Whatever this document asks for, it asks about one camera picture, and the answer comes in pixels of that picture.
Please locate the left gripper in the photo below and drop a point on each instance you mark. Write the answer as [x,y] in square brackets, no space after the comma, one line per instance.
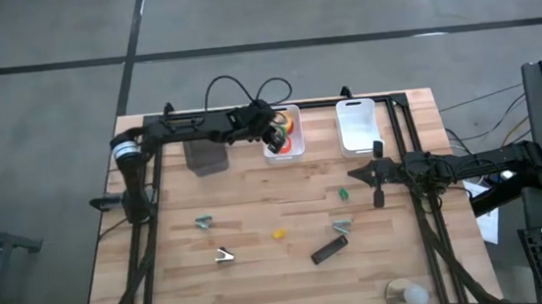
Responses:
[253,119]

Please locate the yellow tape roll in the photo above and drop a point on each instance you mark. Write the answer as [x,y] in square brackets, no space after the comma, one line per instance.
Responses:
[289,117]

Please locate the grey translucent plastic bin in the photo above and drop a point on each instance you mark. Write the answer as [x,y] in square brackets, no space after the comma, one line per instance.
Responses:
[206,157]

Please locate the yellow mini stapler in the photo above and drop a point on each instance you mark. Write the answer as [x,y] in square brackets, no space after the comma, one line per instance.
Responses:
[279,233]

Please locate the black silver staple remover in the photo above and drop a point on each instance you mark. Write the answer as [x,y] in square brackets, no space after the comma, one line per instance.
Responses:
[224,256]

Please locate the green mini stapler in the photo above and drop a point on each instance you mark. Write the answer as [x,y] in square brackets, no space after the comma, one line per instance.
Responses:
[343,194]

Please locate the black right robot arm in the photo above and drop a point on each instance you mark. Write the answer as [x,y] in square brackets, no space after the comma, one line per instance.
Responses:
[488,157]

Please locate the black stapler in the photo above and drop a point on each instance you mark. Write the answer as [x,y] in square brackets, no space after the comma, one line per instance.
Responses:
[330,250]

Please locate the white plastic bin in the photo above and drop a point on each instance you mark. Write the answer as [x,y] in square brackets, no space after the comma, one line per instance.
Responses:
[358,127]
[297,140]

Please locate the blue silver staple remover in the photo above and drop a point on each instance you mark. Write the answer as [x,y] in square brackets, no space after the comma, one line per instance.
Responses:
[342,226]
[203,222]

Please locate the orange tape roll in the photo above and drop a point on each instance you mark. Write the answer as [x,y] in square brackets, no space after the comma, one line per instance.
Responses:
[288,145]

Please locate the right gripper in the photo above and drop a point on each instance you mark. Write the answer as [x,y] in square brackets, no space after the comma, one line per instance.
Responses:
[385,169]

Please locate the white paper sheet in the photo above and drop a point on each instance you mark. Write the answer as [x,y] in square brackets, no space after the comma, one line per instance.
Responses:
[488,221]

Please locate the green tape roll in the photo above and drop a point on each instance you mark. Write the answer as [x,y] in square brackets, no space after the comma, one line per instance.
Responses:
[282,134]

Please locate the black metal frame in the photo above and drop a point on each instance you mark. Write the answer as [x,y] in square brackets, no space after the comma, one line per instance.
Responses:
[316,104]

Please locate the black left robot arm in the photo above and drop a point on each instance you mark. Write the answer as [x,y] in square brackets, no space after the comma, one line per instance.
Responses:
[185,130]

